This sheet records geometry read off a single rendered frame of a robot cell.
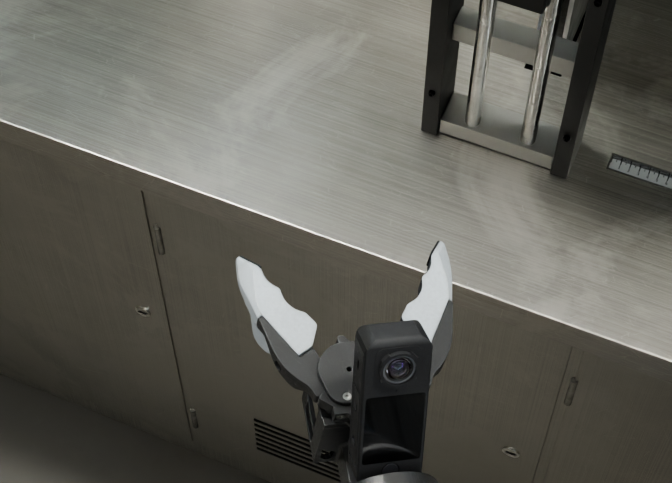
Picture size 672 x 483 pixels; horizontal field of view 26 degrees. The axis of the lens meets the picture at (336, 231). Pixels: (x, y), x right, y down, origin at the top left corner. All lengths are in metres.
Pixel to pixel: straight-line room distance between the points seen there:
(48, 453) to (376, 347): 1.50
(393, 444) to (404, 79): 0.68
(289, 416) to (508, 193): 0.58
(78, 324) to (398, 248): 0.67
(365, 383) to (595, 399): 0.69
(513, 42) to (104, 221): 0.56
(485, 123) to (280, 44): 0.25
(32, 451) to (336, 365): 1.42
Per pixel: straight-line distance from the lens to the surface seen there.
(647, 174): 1.52
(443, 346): 1.02
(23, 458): 2.37
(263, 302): 1.01
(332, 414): 0.98
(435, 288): 1.04
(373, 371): 0.92
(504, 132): 1.50
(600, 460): 1.71
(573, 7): 1.51
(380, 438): 0.95
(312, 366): 0.99
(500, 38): 1.40
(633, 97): 1.58
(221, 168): 1.50
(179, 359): 1.95
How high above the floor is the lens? 2.13
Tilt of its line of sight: 58 degrees down
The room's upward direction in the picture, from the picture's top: straight up
